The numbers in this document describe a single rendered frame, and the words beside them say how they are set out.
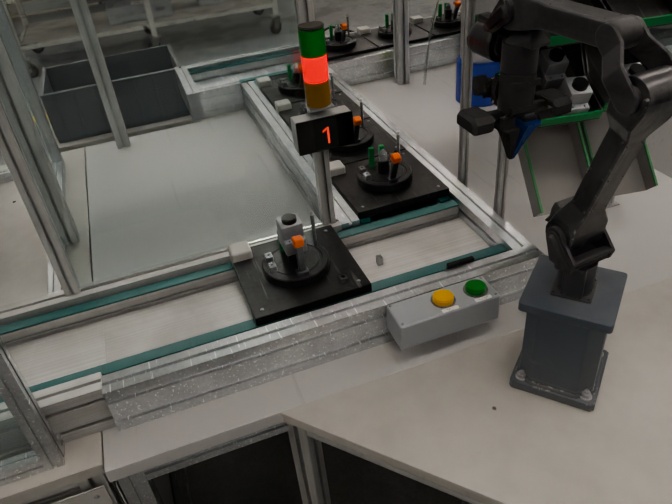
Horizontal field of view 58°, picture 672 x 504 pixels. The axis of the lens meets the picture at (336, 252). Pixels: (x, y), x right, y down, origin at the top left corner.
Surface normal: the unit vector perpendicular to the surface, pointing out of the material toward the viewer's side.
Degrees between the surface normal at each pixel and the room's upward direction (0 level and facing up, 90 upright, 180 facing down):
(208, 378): 90
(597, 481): 0
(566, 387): 90
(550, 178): 45
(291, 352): 90
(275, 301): 0
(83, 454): 0
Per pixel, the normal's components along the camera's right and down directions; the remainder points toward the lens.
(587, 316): -0.09, -0.81
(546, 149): 0.07, -0.17
